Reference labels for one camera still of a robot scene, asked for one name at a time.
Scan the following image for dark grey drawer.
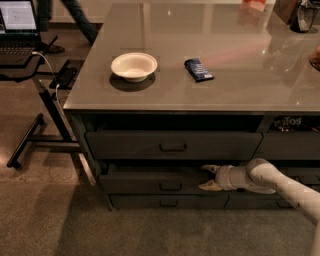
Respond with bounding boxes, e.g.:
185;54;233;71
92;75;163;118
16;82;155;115
85;130;262;160
110;193;229;209
99;164;215;195

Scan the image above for white charging cable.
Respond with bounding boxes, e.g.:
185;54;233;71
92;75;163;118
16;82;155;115
31;50;66;116

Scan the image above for right top drawer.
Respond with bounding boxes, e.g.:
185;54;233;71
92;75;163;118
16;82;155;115
254;131;320;160

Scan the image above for brown object at edge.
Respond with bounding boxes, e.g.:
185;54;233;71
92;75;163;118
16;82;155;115
309;46;320;71

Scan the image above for white ceramic bowl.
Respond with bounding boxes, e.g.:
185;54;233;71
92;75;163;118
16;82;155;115
111;52;158;82

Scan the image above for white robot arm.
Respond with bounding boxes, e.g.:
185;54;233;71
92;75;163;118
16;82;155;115
199;158;320;256

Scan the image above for black laptop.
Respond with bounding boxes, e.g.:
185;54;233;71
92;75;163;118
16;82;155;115
0;0;41;67

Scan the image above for dark glass jar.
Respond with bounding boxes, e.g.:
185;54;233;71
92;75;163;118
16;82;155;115
290;0;320;33

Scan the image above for chips bag in drawer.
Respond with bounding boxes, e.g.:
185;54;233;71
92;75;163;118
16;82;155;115
270;116;320;132

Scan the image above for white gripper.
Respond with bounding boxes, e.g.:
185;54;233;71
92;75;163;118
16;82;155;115
199;165;235;192

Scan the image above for dark grey bottom drawer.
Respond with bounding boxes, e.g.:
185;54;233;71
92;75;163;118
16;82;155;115
110;193;229;209

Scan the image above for orange box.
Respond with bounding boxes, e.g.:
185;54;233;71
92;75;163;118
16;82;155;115
241;0;266;12

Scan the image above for black smartphone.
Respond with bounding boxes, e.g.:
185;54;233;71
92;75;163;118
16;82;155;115
57;67;77;87

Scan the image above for dark grey top drawer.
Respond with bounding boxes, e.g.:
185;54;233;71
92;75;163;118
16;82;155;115
85;130;262;160

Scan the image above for blue snack bar packet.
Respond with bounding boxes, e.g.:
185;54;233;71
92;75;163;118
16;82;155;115
184;58;214;82

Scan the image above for black laptop stand table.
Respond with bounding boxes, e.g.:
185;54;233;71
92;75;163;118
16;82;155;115
0;31;86;169

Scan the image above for person legs in jeans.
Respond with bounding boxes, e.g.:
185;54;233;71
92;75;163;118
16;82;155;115
36;0;98;45

